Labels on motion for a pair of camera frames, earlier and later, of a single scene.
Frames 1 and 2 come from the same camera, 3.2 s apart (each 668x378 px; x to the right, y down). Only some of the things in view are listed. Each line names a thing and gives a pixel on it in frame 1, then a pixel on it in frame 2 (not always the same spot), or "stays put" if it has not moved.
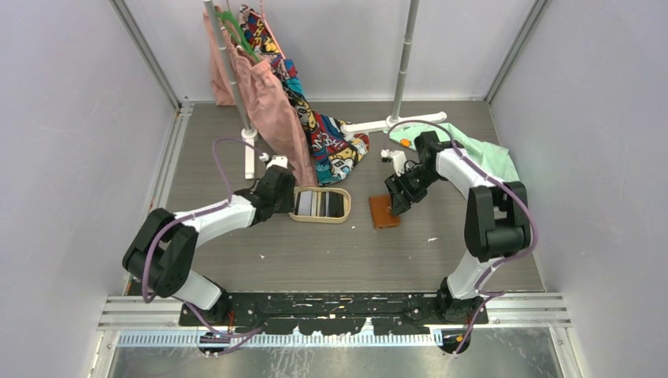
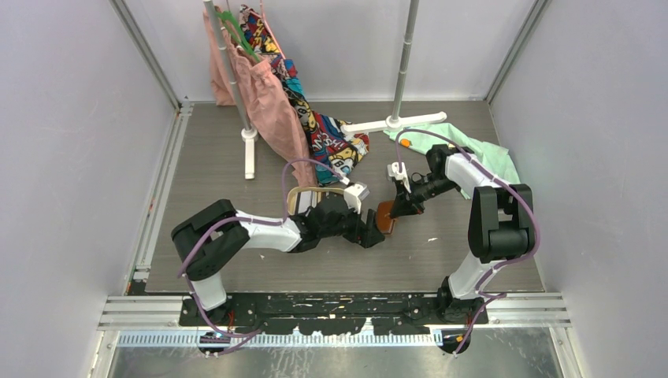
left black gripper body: [285, 201] to [346, 227]
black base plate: [335, 313] stays put
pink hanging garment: [269, 103] stays put
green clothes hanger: [231, 20] stays put
